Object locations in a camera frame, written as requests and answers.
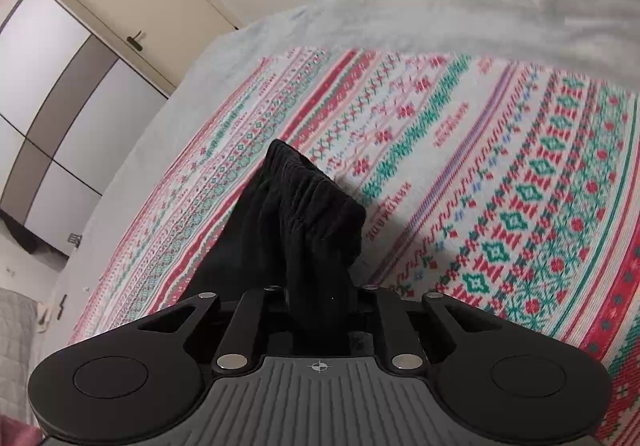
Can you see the upper pink pillow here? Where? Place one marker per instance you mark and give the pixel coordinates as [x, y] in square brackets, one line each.
[17, 433]

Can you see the white grey wardrobe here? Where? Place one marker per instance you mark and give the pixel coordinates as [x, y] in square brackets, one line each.
[71, 111]

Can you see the cream door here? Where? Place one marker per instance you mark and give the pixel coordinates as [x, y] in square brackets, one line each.
[169, 35]

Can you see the patterned red green blanket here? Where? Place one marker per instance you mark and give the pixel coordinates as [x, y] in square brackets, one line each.
[508, 185]

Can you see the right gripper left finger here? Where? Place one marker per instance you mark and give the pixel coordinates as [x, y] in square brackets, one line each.
[258, 328]

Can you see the black pants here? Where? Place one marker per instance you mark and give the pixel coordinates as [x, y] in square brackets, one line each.
[293, 235]

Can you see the grey padded headboard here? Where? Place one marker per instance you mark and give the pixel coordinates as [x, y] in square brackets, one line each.
[18, 320]

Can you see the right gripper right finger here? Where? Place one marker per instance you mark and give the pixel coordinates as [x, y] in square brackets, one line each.
[382, 329]

